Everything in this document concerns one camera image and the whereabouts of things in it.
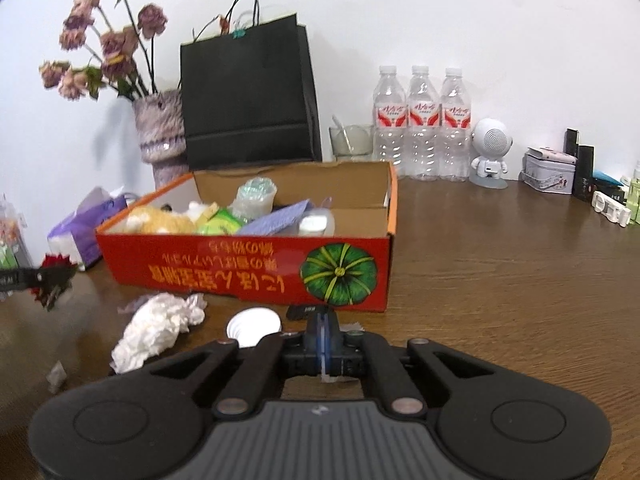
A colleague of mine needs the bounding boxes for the yellow white plush toy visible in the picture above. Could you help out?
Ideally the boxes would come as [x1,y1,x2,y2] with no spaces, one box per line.
[122,202,220,235]

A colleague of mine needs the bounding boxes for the water bottle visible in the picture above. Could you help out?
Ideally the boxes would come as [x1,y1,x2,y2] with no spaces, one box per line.
[372,65,408,178]
[407,65,440,181]
[439,68,472,182]

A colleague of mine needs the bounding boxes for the white robot figurine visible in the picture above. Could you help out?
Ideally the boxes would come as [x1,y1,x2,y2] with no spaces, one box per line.
[470,118,513,190]

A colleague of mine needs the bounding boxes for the white tissue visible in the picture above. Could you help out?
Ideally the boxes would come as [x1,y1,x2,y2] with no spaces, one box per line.
[110,292,207,375]

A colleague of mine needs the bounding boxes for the right water bottle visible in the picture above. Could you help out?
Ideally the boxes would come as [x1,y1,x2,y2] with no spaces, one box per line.
[439,68,472,182]

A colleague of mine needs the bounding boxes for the left water bottle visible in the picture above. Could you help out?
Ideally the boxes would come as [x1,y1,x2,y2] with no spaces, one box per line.
[372,65,408,178]

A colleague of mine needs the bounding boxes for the middle water bottle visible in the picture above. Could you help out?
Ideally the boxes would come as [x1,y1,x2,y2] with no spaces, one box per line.
[407,65,440,181]

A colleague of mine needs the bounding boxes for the small tin box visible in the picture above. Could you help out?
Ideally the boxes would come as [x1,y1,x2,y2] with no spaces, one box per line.
[520,148,577,195]

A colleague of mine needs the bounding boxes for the dried pink roses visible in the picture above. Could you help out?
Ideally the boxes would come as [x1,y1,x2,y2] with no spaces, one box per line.
[38,0,168,102]

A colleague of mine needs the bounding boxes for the purple ceramic vase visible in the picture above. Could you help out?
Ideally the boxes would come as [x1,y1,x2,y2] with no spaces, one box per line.
[132,90,189,188]

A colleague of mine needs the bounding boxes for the red crinkled wrapper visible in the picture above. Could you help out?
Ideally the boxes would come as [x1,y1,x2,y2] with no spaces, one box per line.
[28,254,78,311]

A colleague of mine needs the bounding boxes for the white round lid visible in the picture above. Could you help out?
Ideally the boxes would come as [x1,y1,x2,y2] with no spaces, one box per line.
[226,307,282,348]

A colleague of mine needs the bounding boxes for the purple tissue pack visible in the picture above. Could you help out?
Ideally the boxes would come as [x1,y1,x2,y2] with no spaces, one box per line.
[47,186,127,270]

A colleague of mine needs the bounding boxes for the green snack packet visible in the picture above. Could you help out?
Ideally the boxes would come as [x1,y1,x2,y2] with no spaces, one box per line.
[196,208,245,236]

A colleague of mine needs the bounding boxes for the black paper bag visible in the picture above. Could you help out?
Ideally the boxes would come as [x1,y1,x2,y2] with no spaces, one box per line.
[180,14,322,170]

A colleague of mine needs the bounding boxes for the white small bottles cluster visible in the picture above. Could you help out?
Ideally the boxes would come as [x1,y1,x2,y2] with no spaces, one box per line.
[591,162,639,228]

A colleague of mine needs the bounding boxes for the red orange cardboard box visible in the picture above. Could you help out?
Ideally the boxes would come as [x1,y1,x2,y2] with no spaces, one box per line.
[96,162,398,312]

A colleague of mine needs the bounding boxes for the green bubble wrap bundle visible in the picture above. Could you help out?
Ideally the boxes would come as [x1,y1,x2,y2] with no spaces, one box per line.
[230,177,278,221]

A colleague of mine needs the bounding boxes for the glass cup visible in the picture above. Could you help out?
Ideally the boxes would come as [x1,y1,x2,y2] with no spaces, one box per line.
[329,115,373,162]

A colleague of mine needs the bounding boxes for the teal binder clip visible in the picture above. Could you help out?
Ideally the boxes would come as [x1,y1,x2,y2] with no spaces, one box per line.
[231,26,246,39]

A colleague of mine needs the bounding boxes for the purple cloth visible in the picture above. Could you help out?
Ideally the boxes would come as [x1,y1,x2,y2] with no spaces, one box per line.
[235,200,311,237]

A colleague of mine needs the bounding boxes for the clear plastic bag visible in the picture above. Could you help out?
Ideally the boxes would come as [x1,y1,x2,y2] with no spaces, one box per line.
[297,197,335,237]

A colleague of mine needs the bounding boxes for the black cosmetic tube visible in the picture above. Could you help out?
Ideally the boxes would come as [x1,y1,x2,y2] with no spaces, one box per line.
[572,145,594,202]

